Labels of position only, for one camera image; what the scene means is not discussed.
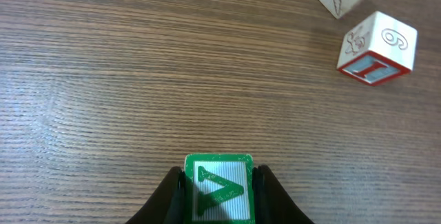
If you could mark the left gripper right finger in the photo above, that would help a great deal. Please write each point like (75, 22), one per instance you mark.
(272, 203)

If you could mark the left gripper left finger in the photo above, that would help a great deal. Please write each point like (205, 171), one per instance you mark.
(166, 205)

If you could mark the green V wooden block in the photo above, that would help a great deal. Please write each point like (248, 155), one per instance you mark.
(219, 189)

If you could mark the red I wooden block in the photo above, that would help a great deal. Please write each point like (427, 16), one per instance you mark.
(378, 49)

